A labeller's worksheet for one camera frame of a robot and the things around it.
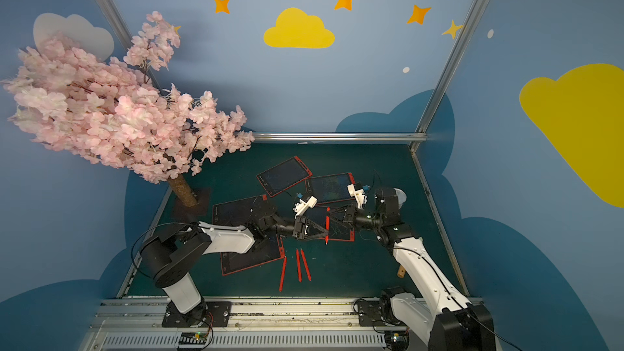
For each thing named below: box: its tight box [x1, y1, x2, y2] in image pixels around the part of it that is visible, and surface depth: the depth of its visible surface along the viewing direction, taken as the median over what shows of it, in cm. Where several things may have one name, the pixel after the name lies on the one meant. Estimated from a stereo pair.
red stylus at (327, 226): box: [324, 206, 331, 245], surface depth 75 cm
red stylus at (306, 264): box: [299, 248, 312, 282], surface depth 86 cm
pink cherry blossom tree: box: [3, 11, 255, 208], surface depth 61 cm
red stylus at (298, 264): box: [295, 247, 304, 283], surface depth 86 cm
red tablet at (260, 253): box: [221, 234, 286, 277], surface depth 86 cm
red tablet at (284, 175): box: [255, 156, 313, 198], surface depth 113 cm
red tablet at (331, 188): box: [304, 172, 356, 206], surface depth 109 cm
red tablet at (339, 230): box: [314, 198, 356, 242], surface depth 76 cm
